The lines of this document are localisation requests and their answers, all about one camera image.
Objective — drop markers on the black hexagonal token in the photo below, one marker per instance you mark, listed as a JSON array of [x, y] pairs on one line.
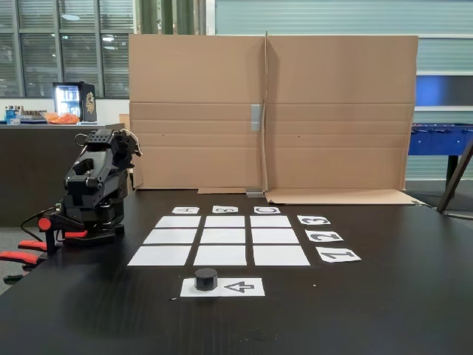
[[205, 280]]

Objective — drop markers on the white paper grid square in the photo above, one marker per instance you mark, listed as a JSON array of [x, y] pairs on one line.
[[281, 255], [271, 221], [220, 255], [170, 236], [224, 221], [159, 256], [275, 236], [222, 236], [177, 222]]

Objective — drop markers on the black mini fridge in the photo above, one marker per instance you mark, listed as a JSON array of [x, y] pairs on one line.
[[86, 101]]

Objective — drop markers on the orange snack bag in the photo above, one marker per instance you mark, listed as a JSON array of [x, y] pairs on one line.
[[63, 118]]

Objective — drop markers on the paper sheet with letter A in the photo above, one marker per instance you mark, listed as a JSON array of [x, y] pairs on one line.
[[185, 210]]

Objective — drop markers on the black clamp with orange knob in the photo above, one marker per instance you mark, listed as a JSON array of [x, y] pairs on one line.
[[51, 225]]

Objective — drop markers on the dark counter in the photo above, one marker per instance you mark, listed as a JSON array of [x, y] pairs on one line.
[[33, 166]]

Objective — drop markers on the paper sheet with letter B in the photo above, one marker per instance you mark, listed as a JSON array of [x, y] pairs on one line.
[[225, 209]]

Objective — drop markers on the grey tape piece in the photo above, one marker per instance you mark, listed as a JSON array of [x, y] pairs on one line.
[[254, 192]]

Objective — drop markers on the grey tape strip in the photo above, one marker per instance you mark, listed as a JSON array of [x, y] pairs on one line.
[[256, 117]]

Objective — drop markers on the white paper sheet with arrow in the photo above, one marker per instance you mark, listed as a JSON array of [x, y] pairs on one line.
[[251, 292]]

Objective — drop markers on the paper sheet with number 3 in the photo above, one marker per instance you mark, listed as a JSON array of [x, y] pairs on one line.
[[314, 220]]

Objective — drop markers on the paper sheet with number 2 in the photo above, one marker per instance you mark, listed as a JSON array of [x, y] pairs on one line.
[[324, 236]]

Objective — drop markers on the brown cardboard panel with flap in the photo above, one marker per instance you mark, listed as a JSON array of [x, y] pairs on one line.
[[340, 111]]

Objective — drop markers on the paper sheet with number 1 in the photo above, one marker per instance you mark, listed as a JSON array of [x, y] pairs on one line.
[[338, 255]]

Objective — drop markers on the blue foosball table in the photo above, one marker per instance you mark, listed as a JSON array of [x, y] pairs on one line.
[[436, 140]]

